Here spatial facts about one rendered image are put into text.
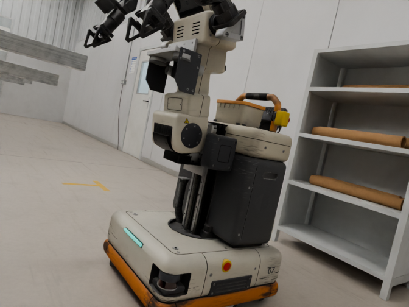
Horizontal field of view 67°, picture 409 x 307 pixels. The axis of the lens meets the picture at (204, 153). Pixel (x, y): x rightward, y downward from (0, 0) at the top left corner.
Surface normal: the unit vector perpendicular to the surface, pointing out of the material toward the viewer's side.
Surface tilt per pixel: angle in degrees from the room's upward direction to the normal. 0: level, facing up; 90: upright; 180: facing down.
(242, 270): 90
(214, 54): 90
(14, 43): 90
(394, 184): 90
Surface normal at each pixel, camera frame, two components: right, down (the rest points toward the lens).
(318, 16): -0.79, -0.12
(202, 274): 0.58, 0.18
